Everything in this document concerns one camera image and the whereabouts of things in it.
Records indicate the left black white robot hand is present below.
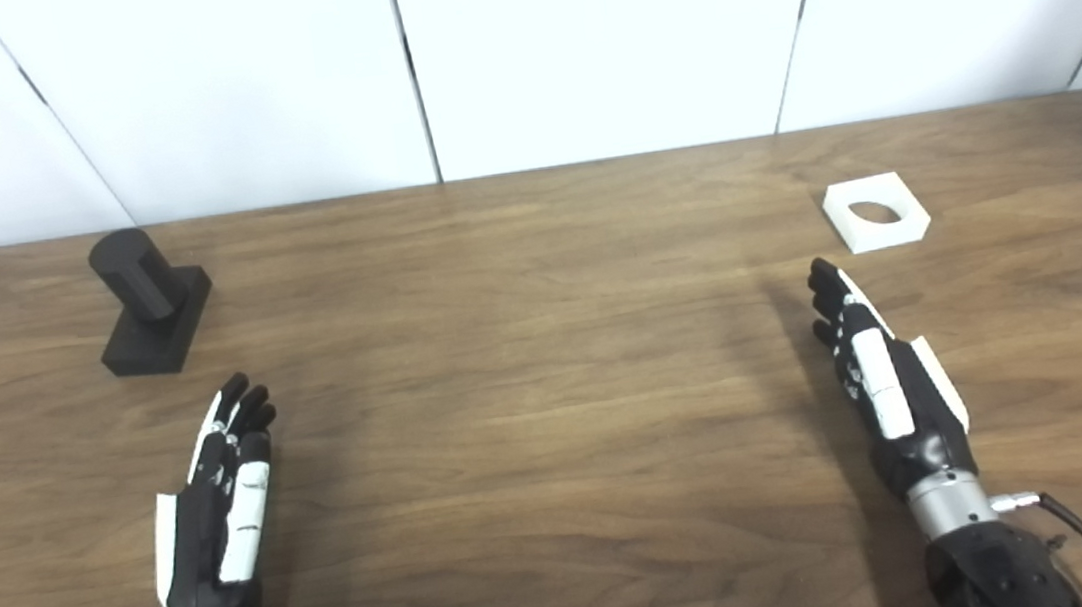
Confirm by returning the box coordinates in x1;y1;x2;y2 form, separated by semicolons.
135;369;297;607

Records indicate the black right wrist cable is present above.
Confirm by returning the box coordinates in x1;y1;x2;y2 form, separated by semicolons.
988;484;1082;607

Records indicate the black peg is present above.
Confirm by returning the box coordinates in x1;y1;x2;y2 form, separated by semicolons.
86;220;222;382

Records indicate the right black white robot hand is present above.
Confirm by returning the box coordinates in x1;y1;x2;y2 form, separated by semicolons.
803;243;983;515

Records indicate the white square piece with hole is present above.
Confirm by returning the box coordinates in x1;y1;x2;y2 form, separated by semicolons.
819;168;935;258

